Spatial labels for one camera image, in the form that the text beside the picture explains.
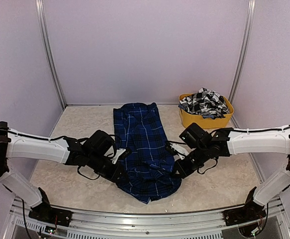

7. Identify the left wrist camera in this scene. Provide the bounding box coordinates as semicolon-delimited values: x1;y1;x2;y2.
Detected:
111;148;132;164

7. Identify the aluminium frame post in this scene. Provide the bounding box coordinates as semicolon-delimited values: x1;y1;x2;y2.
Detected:
35;0;67;110
229;0;256;103

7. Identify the front aluminium rail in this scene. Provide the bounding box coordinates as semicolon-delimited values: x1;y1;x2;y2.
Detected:
2;204;290;239

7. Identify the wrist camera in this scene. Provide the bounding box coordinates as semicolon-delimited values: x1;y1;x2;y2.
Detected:
165;141;189;160
111;148;132;164

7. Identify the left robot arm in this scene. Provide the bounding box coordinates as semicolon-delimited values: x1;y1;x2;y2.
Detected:
0;121;131;222

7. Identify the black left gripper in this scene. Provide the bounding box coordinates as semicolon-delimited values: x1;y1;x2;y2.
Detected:
87;151;130;183

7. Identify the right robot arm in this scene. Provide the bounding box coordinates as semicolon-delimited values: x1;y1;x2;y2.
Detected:
166;123;290;221

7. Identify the yellow plastic basket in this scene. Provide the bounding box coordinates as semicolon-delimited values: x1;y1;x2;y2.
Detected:
179;97;234;129

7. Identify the blue plaid long sleeve shirt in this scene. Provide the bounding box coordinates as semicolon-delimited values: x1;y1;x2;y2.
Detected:
113;103;182;204

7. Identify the left aluminium frame post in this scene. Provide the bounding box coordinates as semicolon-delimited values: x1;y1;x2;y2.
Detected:
35;0;67;110

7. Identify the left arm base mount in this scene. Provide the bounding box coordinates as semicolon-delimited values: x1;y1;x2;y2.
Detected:
28;187;73;227

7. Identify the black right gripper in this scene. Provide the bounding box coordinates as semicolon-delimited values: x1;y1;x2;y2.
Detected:
171;144;210;179

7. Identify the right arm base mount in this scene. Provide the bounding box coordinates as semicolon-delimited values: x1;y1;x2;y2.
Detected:
223;187;267;226

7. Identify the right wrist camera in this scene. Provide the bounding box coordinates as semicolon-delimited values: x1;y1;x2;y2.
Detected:
165;141;189;160

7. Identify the right aluminium frame post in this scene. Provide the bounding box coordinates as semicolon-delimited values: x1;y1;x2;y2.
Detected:
229;0;256;103

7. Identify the black white plaid shirt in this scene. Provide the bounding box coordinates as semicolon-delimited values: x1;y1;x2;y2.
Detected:
178;88;230;120

